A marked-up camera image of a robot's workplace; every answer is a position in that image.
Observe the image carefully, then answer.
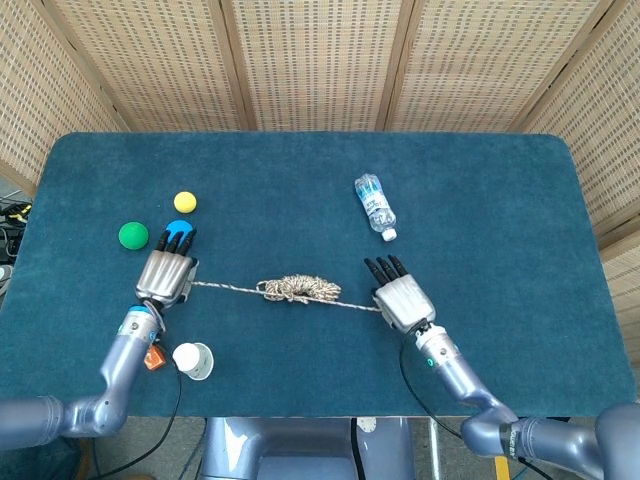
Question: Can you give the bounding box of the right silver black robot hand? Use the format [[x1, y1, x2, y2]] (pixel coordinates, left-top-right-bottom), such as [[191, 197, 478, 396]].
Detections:
[[363, 254, 436, 334]]

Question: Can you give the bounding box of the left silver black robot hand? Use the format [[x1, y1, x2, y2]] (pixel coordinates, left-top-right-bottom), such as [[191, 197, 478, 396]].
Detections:
[[134, 227, 200, 307]]

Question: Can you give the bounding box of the beige speckled braided rope bundle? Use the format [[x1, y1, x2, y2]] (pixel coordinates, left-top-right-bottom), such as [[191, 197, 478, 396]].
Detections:
[[191, 272, 384, 315]]

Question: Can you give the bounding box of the green foam ball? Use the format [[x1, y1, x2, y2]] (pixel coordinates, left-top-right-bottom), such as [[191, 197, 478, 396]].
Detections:
[[118, 221, 150, 250]]

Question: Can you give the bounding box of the blue foam ball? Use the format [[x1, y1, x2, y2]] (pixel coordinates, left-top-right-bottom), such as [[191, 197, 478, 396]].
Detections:
[[164, 219, 196, 241]]

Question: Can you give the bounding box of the yellow foam ball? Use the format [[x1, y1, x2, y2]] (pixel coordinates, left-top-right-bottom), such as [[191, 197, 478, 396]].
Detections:
[[173, 190, 198, 215]]

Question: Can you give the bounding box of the orange plastic block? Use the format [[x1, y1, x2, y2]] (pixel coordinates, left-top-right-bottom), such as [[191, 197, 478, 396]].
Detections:
[[144, 344, 167, 371]]

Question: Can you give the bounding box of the white floral paper cup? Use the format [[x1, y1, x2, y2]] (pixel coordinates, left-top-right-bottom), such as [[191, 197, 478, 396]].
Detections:
[[172, 342, 215, 382]]

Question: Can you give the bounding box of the dark blue table cloth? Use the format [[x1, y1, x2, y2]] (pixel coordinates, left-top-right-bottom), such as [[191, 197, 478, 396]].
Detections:
[[0, 131, 637, 419]]

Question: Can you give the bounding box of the clear plastic water bottle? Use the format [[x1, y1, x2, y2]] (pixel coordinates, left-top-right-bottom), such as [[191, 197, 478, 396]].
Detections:
[[354, 172, 398, 243]]

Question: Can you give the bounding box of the blue-grey robot torso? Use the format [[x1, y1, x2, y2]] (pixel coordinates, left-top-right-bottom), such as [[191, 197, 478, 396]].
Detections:
[[199, 416, 416, 480]]

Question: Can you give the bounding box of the woven rattan folding screen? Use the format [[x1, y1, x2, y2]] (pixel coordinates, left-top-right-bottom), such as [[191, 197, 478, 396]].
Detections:
[[0, 0, 640, 366]]

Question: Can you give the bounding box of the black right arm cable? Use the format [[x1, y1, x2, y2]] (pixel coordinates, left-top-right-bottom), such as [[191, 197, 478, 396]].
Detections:
[[399, 339, 501, 456]]

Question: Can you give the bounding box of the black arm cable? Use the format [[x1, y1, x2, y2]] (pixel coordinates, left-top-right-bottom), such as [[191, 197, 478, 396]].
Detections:
[[399, 339, 501, 456], [89, 367, 182, 480]]

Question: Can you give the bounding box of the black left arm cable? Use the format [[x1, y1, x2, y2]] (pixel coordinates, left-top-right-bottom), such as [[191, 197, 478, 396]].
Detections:
[[89, 367, 182, 480]]

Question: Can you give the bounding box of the floor cable bundle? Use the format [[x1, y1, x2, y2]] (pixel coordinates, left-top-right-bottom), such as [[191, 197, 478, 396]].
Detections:
[[0, 197, 34, 261]]

